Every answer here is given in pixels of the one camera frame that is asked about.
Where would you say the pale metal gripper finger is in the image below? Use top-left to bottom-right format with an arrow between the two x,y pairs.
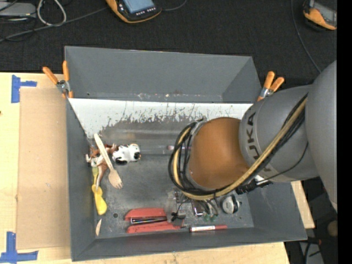
166,190 -> 184,217

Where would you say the red marker pen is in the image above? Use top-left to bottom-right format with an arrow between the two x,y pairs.
189,224 -> 229,233

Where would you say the red stapler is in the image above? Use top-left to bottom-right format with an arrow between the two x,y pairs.
124,208 -> 183,234

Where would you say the white and grey round object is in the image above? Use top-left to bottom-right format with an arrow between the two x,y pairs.
221,195 -> 241,215

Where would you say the wooden fork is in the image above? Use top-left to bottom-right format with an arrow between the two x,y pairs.
93,133 -> 124,190

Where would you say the black and white toy cow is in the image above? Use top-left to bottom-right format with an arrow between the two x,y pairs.
112,143 -> 142,165

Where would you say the yellow plastic spoon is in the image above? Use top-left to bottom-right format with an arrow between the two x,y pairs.
91,166 -> 108,216

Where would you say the brown and white toy animal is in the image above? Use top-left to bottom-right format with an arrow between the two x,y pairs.
85,144 -> 118,184

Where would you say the grey metal bin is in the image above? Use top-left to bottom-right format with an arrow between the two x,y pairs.
64,46 -> 309,262

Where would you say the brown cardboard board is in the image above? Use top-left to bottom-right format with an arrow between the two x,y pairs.
15,87 -> 73,250

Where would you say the black cylinder on white bracket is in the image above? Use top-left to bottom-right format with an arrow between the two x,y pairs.
235,174 -> 274,196

